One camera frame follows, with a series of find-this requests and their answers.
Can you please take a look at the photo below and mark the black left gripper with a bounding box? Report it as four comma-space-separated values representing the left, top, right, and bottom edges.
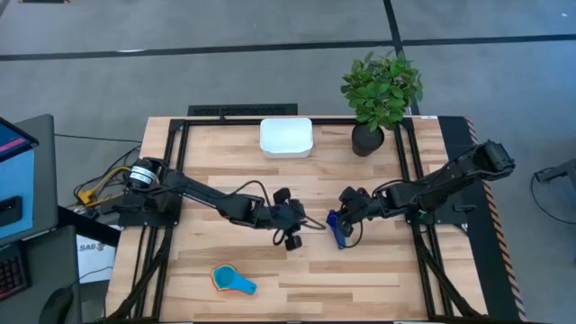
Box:
258, 187, 309, 252

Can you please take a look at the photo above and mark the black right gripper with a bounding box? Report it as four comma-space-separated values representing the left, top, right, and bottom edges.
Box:
335, 185, 389, 239

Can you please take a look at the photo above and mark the purple plastic measuring cup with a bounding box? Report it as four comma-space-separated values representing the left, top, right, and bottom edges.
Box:
326, 208, 350, 250

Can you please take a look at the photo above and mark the blue plastic measuring cup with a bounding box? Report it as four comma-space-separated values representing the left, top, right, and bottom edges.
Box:
212, 265, 258, 296

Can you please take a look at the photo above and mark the white rectangular basket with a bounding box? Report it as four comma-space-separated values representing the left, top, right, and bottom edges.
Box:
259, 117, 314, 159

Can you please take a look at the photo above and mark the black plant pot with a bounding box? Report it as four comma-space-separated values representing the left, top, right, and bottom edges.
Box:
351, 123, 386, 158

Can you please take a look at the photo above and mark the black floor vent grille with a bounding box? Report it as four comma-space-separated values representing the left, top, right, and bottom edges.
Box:
186, 103, 300, 118

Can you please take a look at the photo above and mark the green leafy plant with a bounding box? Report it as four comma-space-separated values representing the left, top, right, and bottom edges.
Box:
339, 49, 425, 133

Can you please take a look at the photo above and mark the white printed paper sheet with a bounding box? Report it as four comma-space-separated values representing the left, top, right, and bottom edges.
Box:
76, 233, 118, 285

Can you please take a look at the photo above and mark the grey stand leg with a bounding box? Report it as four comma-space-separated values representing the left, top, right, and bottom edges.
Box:
534, 157, 576, 186

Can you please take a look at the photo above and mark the grey side desk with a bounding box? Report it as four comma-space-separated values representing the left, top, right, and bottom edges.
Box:
0, 113, 60, 248

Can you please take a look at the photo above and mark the black computer mouse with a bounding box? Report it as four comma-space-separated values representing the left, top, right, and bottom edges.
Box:
39, 286, 76, 324

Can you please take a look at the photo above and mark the black phone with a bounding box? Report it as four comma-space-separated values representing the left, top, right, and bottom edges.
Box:
0, 195, 24, 229

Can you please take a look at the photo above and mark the black keyboard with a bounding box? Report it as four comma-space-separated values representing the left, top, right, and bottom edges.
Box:
0, 254, 31, 302

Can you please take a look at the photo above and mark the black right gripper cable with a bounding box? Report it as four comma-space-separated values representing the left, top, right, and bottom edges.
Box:
345, 219, 364, 250

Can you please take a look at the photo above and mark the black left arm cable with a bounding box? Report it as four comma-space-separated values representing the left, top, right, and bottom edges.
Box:
228, 179, 328, 231

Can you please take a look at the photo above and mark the black aluminium table frame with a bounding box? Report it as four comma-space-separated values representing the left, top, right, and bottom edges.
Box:
105, 116, 490, 323

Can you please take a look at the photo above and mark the yellow cable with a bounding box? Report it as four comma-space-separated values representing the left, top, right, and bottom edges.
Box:
77, 166, 132, 207

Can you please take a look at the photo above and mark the black floor cable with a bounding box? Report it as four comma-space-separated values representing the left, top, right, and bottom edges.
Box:
529, 173, 576, 226

